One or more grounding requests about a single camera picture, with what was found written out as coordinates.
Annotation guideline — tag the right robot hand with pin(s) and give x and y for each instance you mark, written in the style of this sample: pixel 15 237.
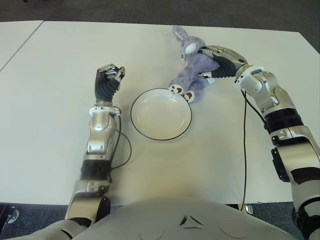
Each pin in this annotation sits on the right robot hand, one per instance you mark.
pixel 226 66

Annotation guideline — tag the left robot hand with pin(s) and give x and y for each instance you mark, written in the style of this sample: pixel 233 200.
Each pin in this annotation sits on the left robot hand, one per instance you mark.
pixel 106 85

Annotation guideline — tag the purple plush bunny doll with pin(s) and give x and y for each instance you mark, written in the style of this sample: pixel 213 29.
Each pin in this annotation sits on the purple plush bunny doll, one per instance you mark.
pixel 197 65

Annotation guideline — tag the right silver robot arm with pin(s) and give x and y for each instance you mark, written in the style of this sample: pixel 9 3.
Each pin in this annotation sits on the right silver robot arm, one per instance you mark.
pixel 282 112

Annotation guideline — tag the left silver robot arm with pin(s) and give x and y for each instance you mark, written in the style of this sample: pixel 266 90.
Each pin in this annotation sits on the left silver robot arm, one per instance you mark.
pixel 100 130

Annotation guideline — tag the white plate with black rim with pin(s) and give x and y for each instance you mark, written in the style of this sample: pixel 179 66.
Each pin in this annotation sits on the white plate with black rim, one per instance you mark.
pixel 160 115

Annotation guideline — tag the white table leg foot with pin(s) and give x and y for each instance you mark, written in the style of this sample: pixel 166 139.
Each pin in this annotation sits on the white table leg foot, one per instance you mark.
pixel 250 208

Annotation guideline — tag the grey robot torso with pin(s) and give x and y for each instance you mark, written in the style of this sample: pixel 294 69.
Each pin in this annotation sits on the grey robot torso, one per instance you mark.
pixel 175 225

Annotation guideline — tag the grey chair caster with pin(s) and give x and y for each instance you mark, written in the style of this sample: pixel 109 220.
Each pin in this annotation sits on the grey chair caster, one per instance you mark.
pixel 13 215

